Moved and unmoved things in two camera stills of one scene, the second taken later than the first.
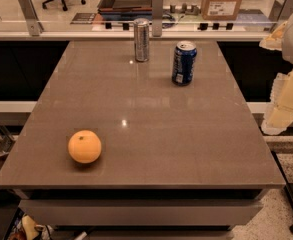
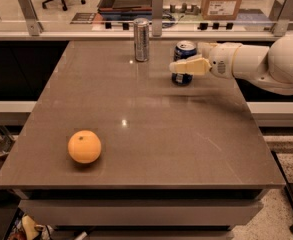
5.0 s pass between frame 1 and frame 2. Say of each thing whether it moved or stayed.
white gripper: moved
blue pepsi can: stayed
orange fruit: stayed
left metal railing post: stayed
